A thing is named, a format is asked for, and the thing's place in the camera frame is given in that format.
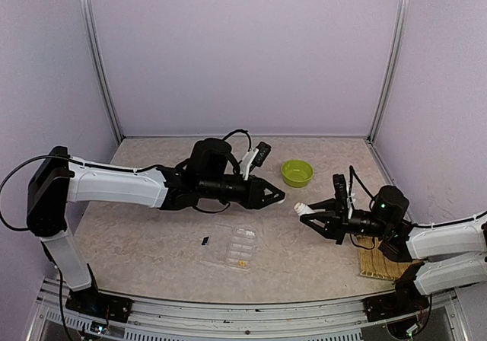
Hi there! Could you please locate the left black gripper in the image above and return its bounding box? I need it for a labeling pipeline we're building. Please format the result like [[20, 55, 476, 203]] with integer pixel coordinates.
[[200, 174, 286, 210]]

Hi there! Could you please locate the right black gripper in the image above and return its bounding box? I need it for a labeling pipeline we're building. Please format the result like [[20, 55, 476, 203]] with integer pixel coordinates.
[[301, 198, 391, 245]]

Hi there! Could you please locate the small white pill bottle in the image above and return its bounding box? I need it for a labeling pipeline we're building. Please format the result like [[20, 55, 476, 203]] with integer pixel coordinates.
[[294, 202, 316, 217]]

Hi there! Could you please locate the clear plastic pill organizer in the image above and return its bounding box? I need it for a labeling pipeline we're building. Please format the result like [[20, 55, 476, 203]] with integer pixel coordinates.
[[200, 224, 257, 270]]

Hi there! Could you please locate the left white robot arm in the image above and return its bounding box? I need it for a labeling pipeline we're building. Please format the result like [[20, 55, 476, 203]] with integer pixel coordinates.
[[27, 138, 285, 314]]

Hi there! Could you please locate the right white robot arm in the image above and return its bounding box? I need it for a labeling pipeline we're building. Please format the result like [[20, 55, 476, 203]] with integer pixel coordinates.
[[294, 184, 486, 314]]

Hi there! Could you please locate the green plastic bowl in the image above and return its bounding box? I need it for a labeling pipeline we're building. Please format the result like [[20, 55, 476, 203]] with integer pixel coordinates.
[[281, 159, 314, 188]]

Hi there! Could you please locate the woven bamboo tray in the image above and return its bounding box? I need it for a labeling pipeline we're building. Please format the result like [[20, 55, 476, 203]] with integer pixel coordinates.
[[355, 236, 420, 281]]

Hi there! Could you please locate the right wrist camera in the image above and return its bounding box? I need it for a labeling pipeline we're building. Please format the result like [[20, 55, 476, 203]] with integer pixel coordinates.
[[333, 174, 355, 221]]

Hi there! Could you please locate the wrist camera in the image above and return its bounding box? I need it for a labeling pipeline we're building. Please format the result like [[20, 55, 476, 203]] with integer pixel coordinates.
[[333, 174, 355, 221], [239, 142, 272, 180]]

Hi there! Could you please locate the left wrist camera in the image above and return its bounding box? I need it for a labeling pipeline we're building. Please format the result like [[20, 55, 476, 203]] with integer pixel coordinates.
[[239, 142, 272, 180]]

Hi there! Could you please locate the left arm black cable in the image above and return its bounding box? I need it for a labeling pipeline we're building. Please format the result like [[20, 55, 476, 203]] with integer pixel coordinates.
[[222, 128, 254, 154]]

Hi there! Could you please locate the aluminium front rail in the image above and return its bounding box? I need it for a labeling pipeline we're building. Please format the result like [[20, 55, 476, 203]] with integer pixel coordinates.
[[24, 278, 471, 341]]

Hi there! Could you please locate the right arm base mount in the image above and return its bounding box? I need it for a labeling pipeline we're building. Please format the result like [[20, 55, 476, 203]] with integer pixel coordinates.
[[363, 282, 430, 322]]

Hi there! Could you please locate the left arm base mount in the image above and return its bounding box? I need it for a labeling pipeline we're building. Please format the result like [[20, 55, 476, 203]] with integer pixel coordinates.
[[65, 265, 133, 323]]

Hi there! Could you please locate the right aluminium frame post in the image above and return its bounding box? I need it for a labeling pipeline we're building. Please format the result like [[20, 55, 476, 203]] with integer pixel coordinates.
[[368, 0, 410, 145]]

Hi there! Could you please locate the aluminium frame post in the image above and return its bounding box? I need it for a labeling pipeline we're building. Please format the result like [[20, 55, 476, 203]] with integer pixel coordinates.
[[79, 0, 125, 145], [368, 0, 410, 145]]

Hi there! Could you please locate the left aluminium frame post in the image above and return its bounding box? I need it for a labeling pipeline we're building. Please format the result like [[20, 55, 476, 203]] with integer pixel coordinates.
[[79, 0, 125, 145]]

